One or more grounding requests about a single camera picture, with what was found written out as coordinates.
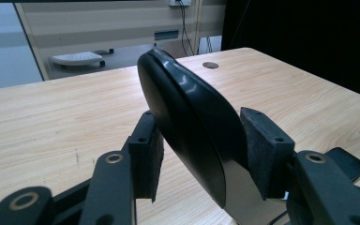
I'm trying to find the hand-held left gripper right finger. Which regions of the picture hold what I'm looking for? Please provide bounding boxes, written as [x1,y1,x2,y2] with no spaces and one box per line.
[239,106,296,202]

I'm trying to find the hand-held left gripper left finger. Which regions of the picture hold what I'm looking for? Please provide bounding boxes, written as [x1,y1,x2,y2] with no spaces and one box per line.
[127,110,165,203]

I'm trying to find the black stapler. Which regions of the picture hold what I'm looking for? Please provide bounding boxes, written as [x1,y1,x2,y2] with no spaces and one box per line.
[136,47,360,225]

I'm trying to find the low wheeled platform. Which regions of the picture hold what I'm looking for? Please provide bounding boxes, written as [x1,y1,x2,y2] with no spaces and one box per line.
[50,51,107,68]

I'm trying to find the white cabinet panel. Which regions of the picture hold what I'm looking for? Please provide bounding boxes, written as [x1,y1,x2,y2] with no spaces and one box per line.
[0,3,44,94]

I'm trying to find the black power cable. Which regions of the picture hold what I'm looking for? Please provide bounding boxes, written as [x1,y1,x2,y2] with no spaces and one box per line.
[176,0,196,58]

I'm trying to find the white wall socket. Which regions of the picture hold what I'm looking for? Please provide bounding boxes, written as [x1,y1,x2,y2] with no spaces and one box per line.
[168,0,192,8]

